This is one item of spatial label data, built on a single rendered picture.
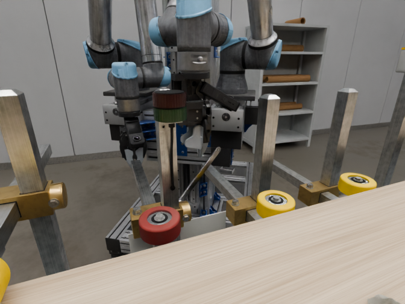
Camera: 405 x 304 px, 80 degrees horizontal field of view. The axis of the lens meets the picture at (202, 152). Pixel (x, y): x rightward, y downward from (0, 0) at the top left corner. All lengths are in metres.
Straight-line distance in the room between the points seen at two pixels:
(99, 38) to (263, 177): 0.87
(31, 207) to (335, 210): 0.58
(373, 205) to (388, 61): 4.66
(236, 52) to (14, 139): 0.87
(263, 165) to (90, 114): 2.72
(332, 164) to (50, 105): 2.92
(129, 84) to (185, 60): 0.30
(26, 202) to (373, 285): 0.56
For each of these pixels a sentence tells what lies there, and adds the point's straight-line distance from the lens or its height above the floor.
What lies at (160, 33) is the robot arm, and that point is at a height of 1.25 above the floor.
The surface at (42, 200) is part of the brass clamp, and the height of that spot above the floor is 0.95.
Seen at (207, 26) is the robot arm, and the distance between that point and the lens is 0.57.
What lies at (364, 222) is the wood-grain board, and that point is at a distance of 0.57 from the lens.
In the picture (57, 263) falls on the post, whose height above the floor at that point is 0.80.
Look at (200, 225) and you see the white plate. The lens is 0.68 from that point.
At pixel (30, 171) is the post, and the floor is 1.01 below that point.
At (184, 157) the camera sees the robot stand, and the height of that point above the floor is 0.71.
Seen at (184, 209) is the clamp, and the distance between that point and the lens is 0.58.
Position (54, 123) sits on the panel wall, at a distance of 3.25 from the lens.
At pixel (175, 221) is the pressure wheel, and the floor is 0.91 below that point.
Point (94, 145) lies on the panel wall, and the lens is 3.27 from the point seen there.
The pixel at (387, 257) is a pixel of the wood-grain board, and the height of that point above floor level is 0.90.
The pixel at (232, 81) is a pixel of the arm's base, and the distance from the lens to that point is 1.12.
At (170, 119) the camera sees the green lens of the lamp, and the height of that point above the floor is 1.09.
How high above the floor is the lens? 1.19
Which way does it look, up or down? 21 degrees down
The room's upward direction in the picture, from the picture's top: straight up
